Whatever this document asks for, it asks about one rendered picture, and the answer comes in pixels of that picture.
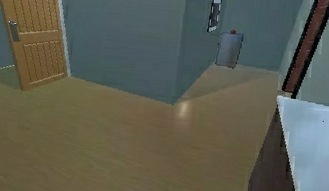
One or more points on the grey metal bin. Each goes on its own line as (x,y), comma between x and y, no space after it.
(229,49)

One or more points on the small red ball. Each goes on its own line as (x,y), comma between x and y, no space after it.
(233,32)

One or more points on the light brown wooden room door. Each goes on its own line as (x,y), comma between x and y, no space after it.
(34,20)

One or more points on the reddish brown black framed panel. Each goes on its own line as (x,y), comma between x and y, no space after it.
(307,47)

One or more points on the brown cabinet with white top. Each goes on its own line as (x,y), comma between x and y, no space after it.
(317,158)

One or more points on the black framed wall picture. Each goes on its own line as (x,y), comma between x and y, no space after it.
(214,14)

